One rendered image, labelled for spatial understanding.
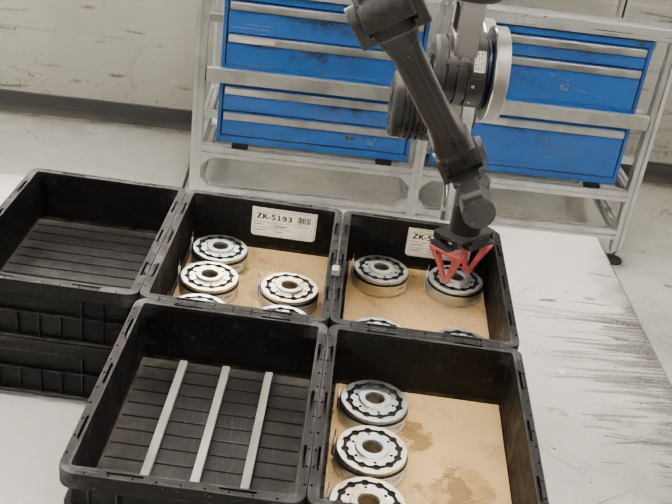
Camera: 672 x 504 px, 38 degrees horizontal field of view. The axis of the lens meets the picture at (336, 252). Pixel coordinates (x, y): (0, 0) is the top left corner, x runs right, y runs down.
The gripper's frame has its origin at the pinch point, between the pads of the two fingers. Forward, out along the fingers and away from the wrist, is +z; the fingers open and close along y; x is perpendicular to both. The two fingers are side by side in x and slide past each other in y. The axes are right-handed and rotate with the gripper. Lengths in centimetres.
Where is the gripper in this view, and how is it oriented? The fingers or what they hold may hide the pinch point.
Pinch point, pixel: (456, 273)
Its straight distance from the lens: 180.1
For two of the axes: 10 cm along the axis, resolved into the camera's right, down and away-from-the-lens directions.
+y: 7.2, -2.5, 6.5
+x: -6.9, -4.1, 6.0
